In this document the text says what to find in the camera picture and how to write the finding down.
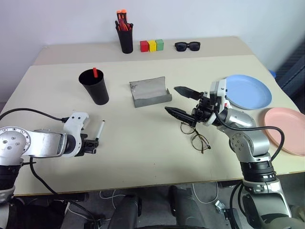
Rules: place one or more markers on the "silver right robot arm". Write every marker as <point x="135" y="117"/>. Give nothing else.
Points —
<point x="250" y="140"/>

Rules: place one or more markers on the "tall narrow black cup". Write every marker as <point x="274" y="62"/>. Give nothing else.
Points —
<point x="125" y="41"/>

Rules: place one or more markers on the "black sunglasses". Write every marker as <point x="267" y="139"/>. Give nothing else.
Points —
<point x="187" y="46"/>

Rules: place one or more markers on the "blue round object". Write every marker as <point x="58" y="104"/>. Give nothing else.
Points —
<point x="272" y="73"/>

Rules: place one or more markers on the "red wooden block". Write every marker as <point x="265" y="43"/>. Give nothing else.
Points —
<point x="143" y="46"/>

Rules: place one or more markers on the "white marker with black cap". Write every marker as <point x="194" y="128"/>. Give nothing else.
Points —
<point x="101" y="128"/>

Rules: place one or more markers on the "grey open glasses case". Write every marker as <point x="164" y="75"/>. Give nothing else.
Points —
<point x="150" y="91"/>

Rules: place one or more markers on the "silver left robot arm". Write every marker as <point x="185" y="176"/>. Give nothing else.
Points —
<point x="45" y="144"/>

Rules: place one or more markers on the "green wooden block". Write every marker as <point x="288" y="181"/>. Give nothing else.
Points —
<point x="160" y="45"/>

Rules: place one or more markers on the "small metal connector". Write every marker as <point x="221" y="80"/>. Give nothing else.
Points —
<point x="219" y="205"/>

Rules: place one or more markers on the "wide black cup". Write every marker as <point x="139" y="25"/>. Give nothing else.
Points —
<point x="96" y="91"/>

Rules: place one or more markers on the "red marker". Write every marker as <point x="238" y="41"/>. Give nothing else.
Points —
<point x="95" y="72"/>

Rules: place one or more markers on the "thin-framed round glasses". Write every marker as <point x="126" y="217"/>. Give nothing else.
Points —
<point x="198" y="140"/>

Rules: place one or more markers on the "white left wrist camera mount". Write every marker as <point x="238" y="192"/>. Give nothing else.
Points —
<point x="76" y="121"/>

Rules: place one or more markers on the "dark ribbed object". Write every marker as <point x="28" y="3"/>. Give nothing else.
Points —
<point x="293" y="69"/>

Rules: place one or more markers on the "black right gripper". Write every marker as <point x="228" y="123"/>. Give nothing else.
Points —
<point x="205" y="109"/>

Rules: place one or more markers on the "orange-capped marker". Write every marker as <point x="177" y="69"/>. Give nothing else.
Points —
<point x="123" y="13"/>
<point x="118" y="14"/>

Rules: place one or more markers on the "blue plate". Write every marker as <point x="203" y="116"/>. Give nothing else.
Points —
<point x="250" y="91"/>

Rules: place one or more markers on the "dark rounded shape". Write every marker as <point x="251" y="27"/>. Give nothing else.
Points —
<point x="126" y="212"/>
<point x="187" y="207"/>

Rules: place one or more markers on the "pink plate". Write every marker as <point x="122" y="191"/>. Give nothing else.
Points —
<point x="286" y="130"/>

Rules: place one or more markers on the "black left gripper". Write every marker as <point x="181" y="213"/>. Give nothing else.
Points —
<point x="83" y="145"/>

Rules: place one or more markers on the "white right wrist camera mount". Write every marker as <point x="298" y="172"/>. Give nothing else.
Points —
<point x="218" y="91"/>

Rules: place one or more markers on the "yellow wooden block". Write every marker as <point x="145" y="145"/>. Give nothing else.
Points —
<point x="152" y="46"/>

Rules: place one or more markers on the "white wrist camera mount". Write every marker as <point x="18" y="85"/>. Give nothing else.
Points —
<point x="218" y="91"/>
<point x="76" y="121"/>

